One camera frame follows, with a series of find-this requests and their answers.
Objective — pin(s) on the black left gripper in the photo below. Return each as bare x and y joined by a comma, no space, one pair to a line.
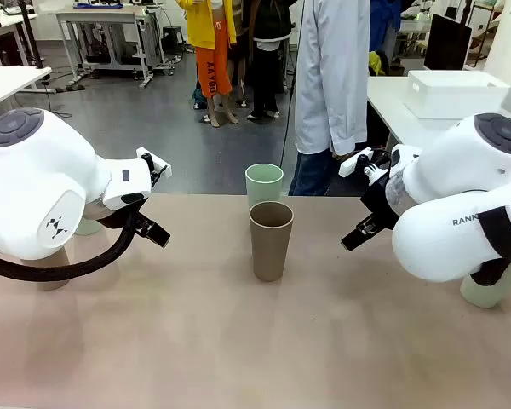
142,222

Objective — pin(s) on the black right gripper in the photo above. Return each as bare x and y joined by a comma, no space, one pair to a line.
379,196

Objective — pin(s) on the brown plastic cup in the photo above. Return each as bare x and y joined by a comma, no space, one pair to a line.
53,272
270,247

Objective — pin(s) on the white plastic basket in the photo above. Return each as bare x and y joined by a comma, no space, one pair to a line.
455,91

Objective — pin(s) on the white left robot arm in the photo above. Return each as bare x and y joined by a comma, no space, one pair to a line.
34,179

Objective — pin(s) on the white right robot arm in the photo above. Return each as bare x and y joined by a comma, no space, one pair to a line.
460,213

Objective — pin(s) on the person's left hand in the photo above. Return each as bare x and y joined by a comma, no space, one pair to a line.
342,155

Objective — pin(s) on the white side table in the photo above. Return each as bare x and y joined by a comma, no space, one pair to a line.
392,115

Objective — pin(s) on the person in white lab coat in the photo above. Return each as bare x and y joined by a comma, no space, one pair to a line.
332,85

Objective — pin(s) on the person in yellow and orange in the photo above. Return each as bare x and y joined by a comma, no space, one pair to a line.
210,55

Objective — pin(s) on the person in black clothes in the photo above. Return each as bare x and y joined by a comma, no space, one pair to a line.
266,55

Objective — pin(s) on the black monitor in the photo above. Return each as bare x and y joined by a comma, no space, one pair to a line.
447,42

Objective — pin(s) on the white table with pole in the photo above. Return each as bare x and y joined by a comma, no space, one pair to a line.
8,83

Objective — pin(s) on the grey workbench desk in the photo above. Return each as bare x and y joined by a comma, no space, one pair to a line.
106,25

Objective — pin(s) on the black pole stand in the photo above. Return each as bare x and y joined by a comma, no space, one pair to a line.
30,34

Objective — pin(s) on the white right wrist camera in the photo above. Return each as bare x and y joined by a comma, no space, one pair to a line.
355,164

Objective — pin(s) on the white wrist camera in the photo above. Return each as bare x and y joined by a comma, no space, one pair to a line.
157,164
355,164

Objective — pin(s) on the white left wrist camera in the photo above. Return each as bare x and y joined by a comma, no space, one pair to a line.
157,164

